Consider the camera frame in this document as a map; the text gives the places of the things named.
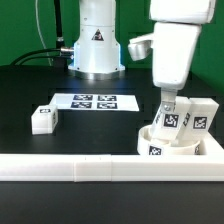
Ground thin white cable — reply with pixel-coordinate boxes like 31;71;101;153
35;0;54;67

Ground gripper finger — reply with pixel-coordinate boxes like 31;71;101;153
161;89;177;112

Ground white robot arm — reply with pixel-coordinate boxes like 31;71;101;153
69;0;216;112

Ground white round stool seat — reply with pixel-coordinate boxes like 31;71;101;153
137;125;200;156

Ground black cable bundle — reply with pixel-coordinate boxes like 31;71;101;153
10;46;75;67

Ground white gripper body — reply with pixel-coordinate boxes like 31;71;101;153
128;22;201;91

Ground white L-shaped fence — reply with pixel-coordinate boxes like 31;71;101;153
0;135;224;182

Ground white marker sheet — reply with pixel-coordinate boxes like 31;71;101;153
50;93;139;112

